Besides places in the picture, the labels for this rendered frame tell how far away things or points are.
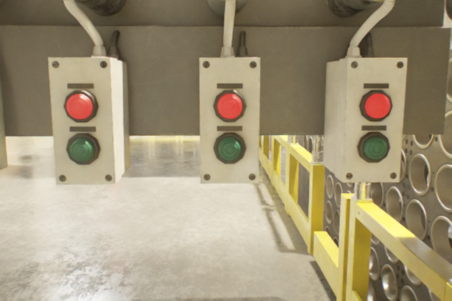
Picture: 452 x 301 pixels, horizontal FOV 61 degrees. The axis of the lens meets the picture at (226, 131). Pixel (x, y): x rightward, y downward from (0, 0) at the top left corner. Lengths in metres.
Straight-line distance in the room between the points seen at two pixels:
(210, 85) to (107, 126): 0.13
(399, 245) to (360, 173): 0.47
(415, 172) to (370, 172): 2.19
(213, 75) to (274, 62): 0.12
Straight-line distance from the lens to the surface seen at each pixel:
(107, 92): 0.46
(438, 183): 2.43
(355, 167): 0.49
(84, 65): 0.47
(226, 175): 0.46
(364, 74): 0.48
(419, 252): 0.90
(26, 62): 0.59
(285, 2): 0.58
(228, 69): 0.44
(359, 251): 1.22
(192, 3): 0.57
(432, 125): 0.62
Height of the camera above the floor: 0.74
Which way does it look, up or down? 8 degrees down
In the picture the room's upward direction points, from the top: straight up
